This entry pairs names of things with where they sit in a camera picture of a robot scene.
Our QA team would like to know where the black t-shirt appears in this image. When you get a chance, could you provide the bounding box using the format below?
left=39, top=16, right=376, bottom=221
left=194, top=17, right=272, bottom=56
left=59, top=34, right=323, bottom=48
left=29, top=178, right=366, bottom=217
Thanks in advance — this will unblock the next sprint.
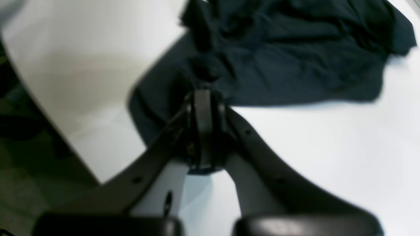
left=130, top=0, right=417, bottom=145

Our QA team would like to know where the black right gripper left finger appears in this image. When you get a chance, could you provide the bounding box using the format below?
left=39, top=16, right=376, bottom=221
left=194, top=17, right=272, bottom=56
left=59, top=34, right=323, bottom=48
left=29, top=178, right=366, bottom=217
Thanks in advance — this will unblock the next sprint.
left=32, top=90, right=212, bottom=236

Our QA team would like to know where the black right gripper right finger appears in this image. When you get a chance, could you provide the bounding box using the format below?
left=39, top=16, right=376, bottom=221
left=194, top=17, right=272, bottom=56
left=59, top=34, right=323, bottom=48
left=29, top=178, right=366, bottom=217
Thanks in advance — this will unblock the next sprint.
left=212, top=95, right=384, bottom=236

